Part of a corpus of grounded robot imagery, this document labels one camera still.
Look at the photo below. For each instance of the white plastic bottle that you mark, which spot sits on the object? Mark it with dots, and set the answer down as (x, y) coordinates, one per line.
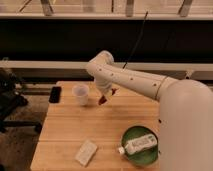
(138, 144)

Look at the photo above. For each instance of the black office chair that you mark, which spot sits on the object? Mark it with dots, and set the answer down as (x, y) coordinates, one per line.
(10, 99)

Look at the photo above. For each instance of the red pepper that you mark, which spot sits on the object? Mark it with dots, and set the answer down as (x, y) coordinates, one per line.
(107, 95)

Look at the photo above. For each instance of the green plate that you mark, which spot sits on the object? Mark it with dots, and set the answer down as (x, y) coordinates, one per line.
(143, 158)

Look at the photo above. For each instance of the beige sponge block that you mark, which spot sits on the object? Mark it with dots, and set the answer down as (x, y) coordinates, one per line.
(86, 152)

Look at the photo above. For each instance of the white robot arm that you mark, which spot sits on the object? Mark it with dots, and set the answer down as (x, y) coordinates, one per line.
(185, 138)

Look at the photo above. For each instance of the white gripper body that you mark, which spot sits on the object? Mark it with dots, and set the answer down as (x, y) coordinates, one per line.
(104, 86)

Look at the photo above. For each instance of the black smartphone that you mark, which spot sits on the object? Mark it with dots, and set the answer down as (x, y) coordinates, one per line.
(55, 95)

